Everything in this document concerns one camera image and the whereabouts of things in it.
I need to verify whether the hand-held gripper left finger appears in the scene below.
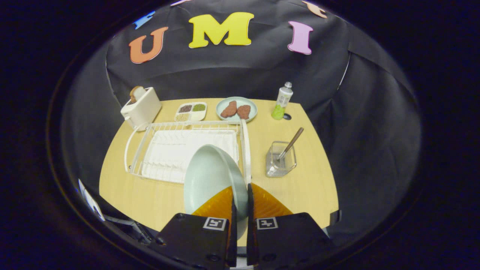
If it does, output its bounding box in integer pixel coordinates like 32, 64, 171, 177
148, 184, 237, 270

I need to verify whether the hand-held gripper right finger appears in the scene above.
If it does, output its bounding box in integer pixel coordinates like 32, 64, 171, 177
246, 183, 336, 270

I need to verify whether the pale green plate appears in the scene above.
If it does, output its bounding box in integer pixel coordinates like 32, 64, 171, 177
183, 144, 249, 240

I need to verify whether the clear plastic basket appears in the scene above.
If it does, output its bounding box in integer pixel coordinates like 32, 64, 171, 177
265, 141, 297, 178

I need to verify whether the white wire dish rack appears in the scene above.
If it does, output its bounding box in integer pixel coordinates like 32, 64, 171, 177
124, 119, 252, 186

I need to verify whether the wooden handled metal spoon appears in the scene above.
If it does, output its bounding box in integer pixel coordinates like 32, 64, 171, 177
277, 127, 305, 162

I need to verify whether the small round meat dish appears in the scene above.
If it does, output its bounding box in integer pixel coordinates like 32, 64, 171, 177
216, 96, 258, 123

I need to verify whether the white ribbed drain tray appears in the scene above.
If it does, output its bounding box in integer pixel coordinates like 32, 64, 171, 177
142, 129, 239, 184

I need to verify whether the white divided seed tray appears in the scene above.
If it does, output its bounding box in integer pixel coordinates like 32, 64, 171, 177
174, 102, 207, 122

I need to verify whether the green white bottle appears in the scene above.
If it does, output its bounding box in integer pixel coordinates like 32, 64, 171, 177
271, 82, 293, 120

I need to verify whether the white toaster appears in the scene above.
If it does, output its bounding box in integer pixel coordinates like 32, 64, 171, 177
120, 87, 162, 131

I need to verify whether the black backdrop cloth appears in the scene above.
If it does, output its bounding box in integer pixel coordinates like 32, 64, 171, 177
60, 0, 422, 248

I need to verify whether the brown bread slice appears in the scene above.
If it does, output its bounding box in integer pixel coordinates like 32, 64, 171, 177
129, 86, 146, 104

